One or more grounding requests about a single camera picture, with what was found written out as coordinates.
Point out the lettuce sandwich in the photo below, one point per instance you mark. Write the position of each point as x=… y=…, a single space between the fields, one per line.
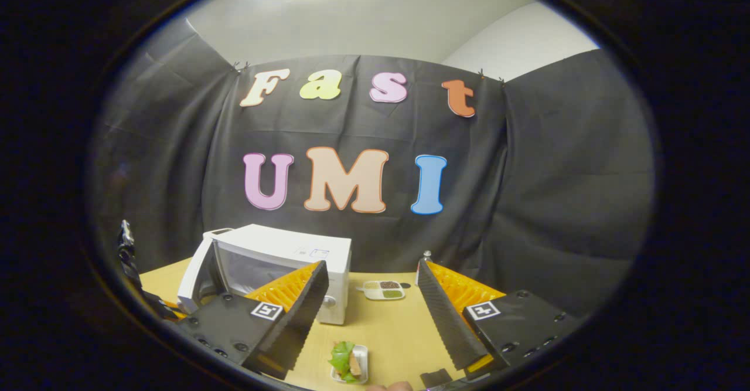
x=340 y=356

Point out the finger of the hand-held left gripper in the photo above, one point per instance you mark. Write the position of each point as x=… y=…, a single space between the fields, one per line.
x=174 y=311

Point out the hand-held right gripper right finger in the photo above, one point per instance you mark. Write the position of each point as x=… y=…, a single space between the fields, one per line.
x=445 y=320

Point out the small white plastic tray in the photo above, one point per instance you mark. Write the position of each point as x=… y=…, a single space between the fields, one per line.
x=364 y=356

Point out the white divided spice dish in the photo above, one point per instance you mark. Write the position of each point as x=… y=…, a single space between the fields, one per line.
x=375 y=292

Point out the white microwave oven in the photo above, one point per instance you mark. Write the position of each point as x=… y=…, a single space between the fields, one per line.
x=281 y=244

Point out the small pink label bottle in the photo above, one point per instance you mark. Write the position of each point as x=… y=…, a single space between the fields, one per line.
x=427 y=256

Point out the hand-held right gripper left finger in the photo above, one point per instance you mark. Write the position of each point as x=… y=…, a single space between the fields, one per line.
x=302 y=315

